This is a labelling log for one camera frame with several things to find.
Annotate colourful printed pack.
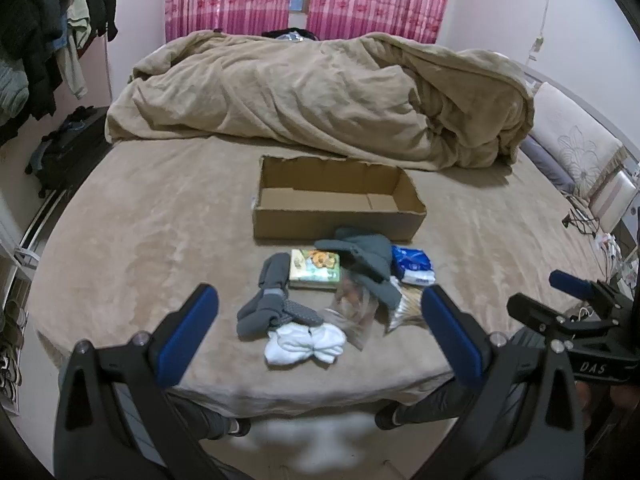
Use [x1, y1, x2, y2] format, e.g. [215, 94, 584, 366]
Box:
[289, 249, 342, 291]

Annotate black cables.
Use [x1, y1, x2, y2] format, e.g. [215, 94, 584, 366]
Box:
[562, 195, 603, 238]

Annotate person's right leg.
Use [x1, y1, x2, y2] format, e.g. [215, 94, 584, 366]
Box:
[375, 375, 471, 431]

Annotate grey knitted gloves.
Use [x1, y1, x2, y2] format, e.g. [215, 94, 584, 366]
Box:
[315, 227, 403, 306]

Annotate white wall cable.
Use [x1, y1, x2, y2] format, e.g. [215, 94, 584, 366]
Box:
[527, 0, 553, 63]

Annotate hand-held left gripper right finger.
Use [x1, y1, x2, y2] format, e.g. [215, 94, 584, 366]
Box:
[420, 284, 588, 480]

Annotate grey pillow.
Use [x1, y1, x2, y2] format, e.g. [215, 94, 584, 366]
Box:
[520, 137, 576, 196]

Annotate white padded headboard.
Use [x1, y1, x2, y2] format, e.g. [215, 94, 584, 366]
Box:
[520, 70, 640, 241]

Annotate black suitcase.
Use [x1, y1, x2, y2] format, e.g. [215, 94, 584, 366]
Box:
[25, 106, 113, 196]

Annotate hanging beige garment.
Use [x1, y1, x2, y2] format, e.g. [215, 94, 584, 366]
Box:
[55, 0, 92, 102]

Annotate person's leg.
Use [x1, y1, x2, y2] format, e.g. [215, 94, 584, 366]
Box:
[165, 390, 252, 442]
[375, 375, 471, 431]

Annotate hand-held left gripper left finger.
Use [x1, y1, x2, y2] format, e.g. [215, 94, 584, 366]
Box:
[52, 282, 221, 480]

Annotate grey dotted socks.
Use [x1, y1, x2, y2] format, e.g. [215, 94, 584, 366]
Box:
[236, 254, 325, 338]

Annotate dark cloth behind duvet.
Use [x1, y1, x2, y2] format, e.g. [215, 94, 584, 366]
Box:
[262, 27, 318, 42]

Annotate beige duvet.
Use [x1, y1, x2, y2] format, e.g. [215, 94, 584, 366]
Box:
[105, 31, 535, 171]

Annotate hanging dark clothes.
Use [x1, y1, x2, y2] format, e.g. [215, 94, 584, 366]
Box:
[0, 0, 121, 146]

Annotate clear plastic bag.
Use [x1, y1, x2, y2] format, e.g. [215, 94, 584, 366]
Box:
[322, 270, 381, 351]

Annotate white socks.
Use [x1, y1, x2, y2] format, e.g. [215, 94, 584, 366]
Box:
[264, 324, 347, 367]

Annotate person's left leg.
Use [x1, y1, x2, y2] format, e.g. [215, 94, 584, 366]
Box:
[165, 390, 252, 442]

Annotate blue white tissue pack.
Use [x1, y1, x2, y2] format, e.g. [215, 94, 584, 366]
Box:
[390, 245, 436, 287]

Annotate cardboard box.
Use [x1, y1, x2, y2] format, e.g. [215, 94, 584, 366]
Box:
[252, 155, 428, 241]

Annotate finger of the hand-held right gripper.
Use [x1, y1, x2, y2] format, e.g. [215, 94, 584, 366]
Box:
[549, 269, 597, 301]
[506, 293, 569, 338]

